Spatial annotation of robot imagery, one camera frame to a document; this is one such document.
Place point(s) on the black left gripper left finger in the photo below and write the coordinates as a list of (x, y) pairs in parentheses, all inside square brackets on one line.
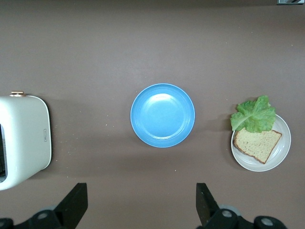
[(74, 205)]

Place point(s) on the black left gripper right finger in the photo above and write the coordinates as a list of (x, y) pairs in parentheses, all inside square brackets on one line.
[(205, 205)]

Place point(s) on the brown bread slice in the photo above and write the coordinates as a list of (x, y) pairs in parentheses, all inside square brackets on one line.
[(257, 144)]

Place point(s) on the green lettuce leaf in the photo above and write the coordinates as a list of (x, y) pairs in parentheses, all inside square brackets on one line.
[(255, 117)]

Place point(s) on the beige plate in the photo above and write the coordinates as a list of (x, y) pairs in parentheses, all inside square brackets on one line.
[(281, 148)]

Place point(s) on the blue plate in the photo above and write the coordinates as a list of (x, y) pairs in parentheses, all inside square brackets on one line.
[(162, 115)]

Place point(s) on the white toaster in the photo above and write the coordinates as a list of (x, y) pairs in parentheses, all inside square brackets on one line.
[(23, 133)]

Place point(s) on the aluminium profile post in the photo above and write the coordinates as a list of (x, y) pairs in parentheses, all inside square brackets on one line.
[(290, 2)]

